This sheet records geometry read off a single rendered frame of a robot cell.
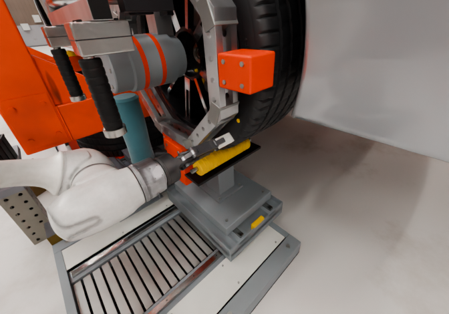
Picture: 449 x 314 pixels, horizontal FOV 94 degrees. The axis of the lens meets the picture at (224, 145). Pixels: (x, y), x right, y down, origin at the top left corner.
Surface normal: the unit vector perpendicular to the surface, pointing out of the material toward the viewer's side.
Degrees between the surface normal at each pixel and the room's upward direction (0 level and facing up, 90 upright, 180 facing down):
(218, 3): 45
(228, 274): 0
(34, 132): 90
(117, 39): 90
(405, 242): 0
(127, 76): 101
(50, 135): 90
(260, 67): 90
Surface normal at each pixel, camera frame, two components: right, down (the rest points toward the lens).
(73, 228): 0.41, 0.34
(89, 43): 0.68, 0.35
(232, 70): -0.73, 0.39
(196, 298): -0.05, -0.85
